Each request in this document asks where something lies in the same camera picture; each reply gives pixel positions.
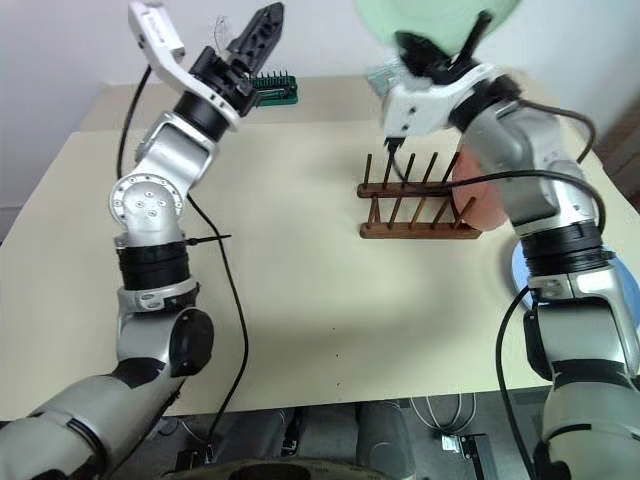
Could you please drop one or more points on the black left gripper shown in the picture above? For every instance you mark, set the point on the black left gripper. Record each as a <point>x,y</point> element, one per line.
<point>220,75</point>

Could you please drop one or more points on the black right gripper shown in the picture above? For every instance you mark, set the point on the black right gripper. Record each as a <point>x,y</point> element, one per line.
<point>425,62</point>

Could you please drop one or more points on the green translucent plate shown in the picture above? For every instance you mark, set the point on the green translucent plate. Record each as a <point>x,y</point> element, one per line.
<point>435,15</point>

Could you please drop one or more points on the red translucent plate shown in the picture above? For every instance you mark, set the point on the red translucent plate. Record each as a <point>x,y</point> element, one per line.
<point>480,210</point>

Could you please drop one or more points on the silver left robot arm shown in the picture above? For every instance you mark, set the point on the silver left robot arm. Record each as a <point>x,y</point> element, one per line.
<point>145,200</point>

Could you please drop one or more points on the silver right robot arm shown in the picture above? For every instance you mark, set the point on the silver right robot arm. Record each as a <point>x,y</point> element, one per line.
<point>550,170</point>

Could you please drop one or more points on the wooden dish rack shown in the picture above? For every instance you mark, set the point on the wooden dish rack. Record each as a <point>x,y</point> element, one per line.
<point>415,232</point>

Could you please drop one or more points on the green screwdriver bit set case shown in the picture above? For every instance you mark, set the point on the green screwdriver bit set case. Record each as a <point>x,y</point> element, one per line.
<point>280,97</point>

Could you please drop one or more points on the blue translucent plate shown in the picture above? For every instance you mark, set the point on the blue translucent plate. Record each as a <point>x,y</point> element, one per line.
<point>520,270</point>

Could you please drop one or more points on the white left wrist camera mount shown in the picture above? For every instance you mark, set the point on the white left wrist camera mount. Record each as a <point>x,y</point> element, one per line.
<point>165,70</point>

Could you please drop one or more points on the metal bracket box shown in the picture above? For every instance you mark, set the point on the metal bracket box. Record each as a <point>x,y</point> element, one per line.
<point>452,442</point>

